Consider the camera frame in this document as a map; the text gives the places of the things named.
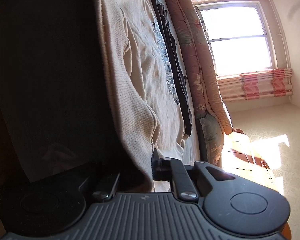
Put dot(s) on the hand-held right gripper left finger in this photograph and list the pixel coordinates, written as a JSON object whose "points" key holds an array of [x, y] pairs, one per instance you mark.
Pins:
{"points": [[107, 186]]}

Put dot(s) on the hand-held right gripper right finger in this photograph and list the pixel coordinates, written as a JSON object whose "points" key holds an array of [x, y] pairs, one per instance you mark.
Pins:
{"points": [[165, 166]]}

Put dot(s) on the cream and black raglan sweatshirt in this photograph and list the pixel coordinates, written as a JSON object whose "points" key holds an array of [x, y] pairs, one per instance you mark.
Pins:
{"points": [[140, 67]]}

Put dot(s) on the blue-green printed pillow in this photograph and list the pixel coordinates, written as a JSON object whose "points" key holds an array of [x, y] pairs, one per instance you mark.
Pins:
{"points": [[212, 142]]}

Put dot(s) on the wooden headboard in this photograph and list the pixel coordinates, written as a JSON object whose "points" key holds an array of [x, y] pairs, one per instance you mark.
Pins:
{"points": [[242, 155]]}

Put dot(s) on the dark brown chair back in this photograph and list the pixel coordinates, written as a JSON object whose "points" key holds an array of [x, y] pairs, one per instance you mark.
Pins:
{"points": [[237, 130]]}

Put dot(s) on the pink floral quilt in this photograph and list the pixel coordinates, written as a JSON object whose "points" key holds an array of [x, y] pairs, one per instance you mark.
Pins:
{"points": [[192, 55]]}

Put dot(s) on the bed with blue floral sheet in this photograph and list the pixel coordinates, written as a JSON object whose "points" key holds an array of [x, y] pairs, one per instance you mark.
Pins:
{"points": [[52, 80]]}

